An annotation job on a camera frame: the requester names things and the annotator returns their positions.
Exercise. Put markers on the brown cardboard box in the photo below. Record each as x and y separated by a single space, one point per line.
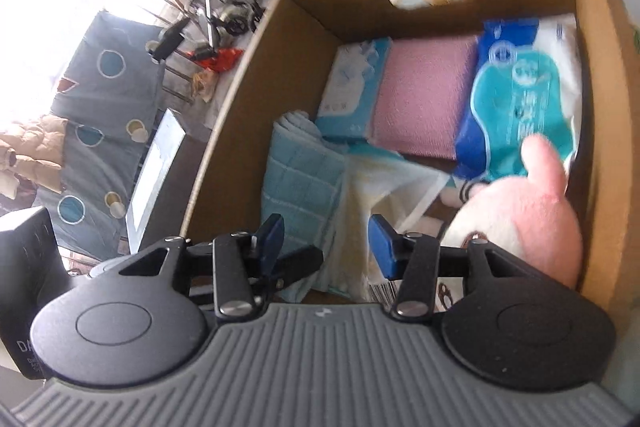
350 2

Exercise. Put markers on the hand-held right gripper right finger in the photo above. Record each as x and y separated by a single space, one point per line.
382 247

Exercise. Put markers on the folded wheelchair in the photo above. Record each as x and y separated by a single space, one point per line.
220 2

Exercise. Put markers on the light blue tissue box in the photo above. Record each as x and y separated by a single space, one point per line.
350 87

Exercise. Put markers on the grey quilt with circles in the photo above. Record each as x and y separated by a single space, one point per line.
105 107

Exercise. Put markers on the pink towel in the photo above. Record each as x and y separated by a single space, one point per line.
425 97

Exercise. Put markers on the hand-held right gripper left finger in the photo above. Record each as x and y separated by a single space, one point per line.
270 244

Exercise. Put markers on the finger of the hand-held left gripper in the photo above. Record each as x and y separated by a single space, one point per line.
300 264

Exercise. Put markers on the blue white tissue pack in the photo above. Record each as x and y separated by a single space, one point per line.
510 82

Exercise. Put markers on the clear yellowish plastic packet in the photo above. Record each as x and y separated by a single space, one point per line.
380 192

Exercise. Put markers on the beige cloth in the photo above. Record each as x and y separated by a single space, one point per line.
205 84

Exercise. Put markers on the tan down jacket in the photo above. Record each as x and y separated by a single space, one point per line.
30 152

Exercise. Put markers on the pink plush toy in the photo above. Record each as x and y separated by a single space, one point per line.
525 217

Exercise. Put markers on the teal towel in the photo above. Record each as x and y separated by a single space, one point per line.
300 177

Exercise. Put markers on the red crumpled bag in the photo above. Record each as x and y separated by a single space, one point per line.
222 59

